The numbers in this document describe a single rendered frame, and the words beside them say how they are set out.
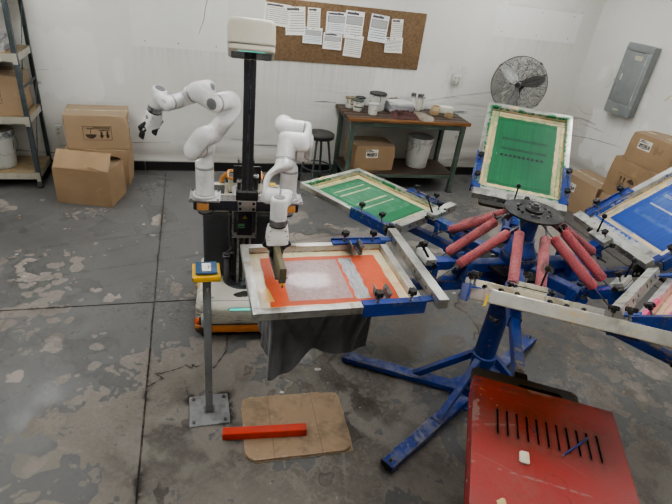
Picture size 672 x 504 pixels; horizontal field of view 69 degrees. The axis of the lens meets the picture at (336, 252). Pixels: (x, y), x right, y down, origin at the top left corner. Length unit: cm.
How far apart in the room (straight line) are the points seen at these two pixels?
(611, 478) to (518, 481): 28
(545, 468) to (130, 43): 526
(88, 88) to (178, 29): 112
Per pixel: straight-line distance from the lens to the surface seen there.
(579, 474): 167
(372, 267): 253
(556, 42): 725
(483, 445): 160
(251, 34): 235
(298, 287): 231
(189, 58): 580
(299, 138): 224
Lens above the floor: 226
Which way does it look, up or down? 30 degrees down
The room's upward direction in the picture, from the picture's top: 8 degrees clockwise
